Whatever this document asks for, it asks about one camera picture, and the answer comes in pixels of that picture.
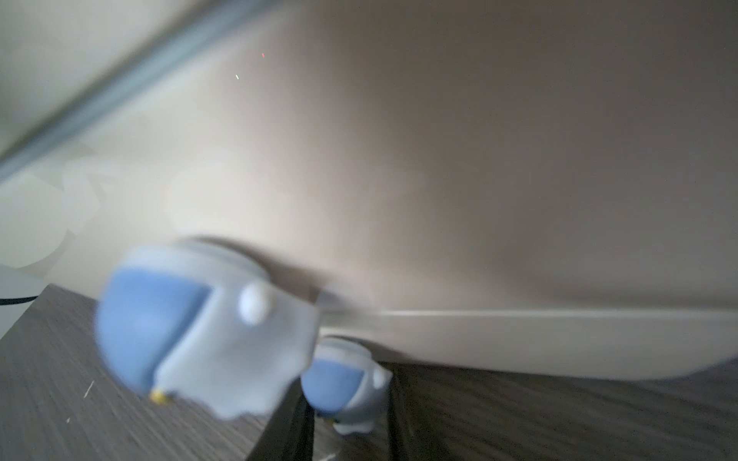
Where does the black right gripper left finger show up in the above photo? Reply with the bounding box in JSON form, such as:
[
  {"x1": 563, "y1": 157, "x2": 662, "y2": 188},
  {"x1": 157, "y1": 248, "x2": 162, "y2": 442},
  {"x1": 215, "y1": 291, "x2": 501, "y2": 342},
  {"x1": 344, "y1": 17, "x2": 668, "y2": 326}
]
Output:
[{"x1": 246, "y1": 380, "x2": 315, "y2": 461}]

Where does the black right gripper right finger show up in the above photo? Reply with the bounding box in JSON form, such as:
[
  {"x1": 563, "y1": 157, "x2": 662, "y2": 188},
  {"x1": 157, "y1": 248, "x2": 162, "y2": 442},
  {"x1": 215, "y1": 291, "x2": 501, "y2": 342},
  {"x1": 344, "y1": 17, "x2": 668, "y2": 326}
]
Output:
[{"x1": 387, "y1": 365, "x2": 457, "y2": 461}]

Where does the pale blue drawer box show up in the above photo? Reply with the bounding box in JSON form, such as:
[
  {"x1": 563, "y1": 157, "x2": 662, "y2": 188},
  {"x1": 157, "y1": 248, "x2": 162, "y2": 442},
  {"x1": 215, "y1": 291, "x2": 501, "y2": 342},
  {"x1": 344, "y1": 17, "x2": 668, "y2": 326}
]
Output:
[{"x1": 0, "y1": 0, "x2": 738, "y2": 436}]

